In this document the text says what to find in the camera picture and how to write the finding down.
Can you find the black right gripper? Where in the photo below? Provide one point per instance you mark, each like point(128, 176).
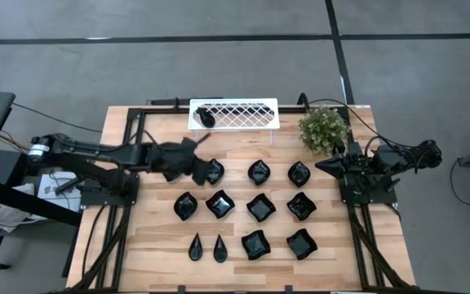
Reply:
point(353, 168)

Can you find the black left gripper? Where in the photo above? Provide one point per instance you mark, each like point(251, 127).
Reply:
point(176, 157)

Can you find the black leaf-shaped mini plate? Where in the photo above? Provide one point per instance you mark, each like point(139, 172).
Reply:
point(172, 177)
point(258, 173)
point(218, 171)
point(185, 206)

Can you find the black teardrop mini plate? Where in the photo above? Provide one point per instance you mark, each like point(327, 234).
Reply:
point(195, 251)
point(206, 119)
point(220, 252)

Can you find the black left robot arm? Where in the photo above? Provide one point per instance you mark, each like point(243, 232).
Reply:
point(96, 149)

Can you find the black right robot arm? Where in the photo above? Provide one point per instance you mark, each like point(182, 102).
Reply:
point(406, 157)

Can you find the group of black bowls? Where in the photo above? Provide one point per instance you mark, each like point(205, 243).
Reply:
point(299, 175)

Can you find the green artificial potted plant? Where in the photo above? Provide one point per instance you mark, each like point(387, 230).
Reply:
point(322, 130)

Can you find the black power strip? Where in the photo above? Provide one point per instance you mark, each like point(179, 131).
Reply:
point(165, 101)

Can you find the white lattice shelf rack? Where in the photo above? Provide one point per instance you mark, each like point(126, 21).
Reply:
point(263, 128)

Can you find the black table edge clamp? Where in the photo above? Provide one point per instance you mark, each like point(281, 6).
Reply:
point(181, 290)
point(288, 290)

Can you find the black hand tool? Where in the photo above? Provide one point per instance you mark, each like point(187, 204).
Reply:
point(68, 186)

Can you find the white paper sheet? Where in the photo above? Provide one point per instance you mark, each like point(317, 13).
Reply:
point(51, 198)

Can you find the black desk beam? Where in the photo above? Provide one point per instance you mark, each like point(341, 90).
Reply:
point(27, 201)

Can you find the white bag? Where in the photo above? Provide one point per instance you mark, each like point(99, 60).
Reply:
point(2, 216)

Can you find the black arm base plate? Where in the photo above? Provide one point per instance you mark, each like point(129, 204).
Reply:
point(388, 198)
point(96, 200)

